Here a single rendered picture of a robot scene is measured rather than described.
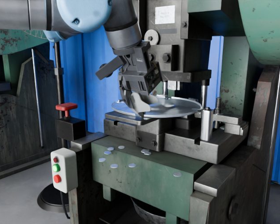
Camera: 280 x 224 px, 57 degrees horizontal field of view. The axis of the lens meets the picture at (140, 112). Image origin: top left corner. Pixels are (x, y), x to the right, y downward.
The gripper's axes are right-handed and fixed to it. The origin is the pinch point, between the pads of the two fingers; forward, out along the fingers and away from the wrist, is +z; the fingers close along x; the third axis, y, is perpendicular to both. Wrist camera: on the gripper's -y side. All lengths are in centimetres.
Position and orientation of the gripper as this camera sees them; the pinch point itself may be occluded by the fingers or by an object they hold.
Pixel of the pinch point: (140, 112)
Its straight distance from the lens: 71.1
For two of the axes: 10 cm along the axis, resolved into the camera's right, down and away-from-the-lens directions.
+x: 5.2, -5.9, 6.2
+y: 8.2, 1.4, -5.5
